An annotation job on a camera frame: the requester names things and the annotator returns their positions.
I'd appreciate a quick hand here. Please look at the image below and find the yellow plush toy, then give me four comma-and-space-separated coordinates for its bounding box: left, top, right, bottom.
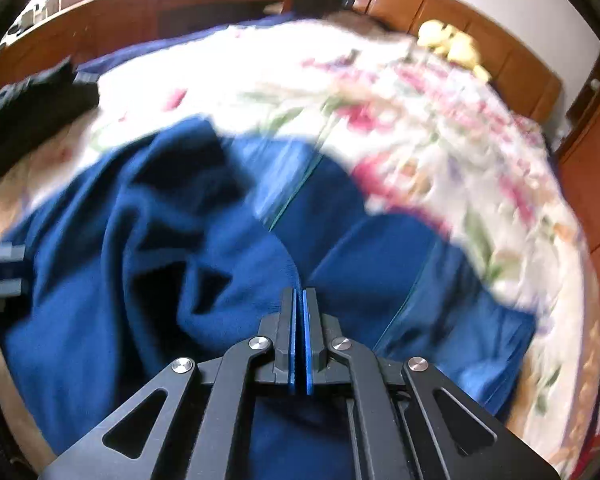
417, 20, 492, 81

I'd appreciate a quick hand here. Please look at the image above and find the wooden headboard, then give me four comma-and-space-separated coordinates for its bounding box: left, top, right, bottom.
355, 0, 563, 123

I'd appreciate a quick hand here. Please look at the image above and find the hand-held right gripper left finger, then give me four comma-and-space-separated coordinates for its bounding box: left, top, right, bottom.
40, 287, 298, 480

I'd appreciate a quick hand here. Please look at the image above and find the black garment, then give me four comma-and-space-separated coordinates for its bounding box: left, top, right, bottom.
0, 57, 101, 196

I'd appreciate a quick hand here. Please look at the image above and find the wooden wardrobe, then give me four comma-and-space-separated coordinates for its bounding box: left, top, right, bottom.
555, 45, 600, 281

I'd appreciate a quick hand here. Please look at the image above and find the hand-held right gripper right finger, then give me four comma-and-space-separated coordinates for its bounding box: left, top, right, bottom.
302, 287, 561, 480

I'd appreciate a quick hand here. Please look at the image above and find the blue garment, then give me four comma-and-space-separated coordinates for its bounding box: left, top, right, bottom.
0, 116, 538, 480

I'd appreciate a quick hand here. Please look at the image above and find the floral blanket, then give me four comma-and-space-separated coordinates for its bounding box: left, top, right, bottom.
0, 19, 600, 476

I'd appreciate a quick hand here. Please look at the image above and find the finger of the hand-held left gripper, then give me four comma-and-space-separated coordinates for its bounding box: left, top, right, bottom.
0, 278, 24, 313
0, 219, 27, 264

